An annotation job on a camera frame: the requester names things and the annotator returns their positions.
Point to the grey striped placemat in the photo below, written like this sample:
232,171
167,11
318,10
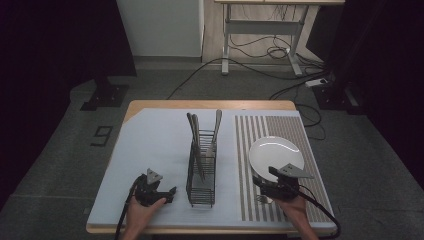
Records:
310,166

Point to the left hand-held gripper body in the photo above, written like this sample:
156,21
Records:
148,193

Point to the metal table knife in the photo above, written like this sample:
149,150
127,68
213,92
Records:
197,133
194,140

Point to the wooden desk with white legs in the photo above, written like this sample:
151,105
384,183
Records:
260,26

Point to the white round plate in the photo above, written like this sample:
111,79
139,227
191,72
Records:
273,153

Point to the light blue table mat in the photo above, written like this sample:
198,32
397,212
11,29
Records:
156,150

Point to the person's right hand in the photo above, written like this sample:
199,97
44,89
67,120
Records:
293,208

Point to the metal cutlery piece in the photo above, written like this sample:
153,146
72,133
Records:
216,130

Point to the white cabinet panel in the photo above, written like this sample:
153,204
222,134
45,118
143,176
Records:
160,26

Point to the dark curtain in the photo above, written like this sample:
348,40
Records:
393,83
50,66

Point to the white power strip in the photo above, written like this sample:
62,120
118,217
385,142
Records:
316,82

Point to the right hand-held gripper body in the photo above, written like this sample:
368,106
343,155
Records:
283,188

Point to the wooden table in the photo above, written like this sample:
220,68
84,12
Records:
146,104

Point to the metal fork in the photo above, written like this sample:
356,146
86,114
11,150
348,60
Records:
264,199

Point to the person's left hand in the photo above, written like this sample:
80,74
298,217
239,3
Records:
143,213

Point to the black stand base with post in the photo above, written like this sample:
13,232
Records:
336,95

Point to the black stand base plate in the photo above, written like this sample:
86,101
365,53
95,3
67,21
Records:
105,96

